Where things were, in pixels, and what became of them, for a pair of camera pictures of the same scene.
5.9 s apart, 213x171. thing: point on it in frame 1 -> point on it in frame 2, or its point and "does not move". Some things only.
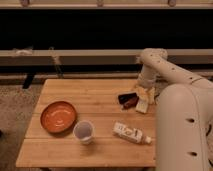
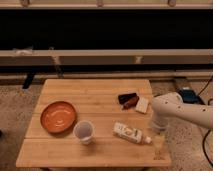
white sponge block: x=142 y=106 does not move
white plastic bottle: x=133 y=134 does not move
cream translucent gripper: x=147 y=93 -> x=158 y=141
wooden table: x=90 y=122 does not move
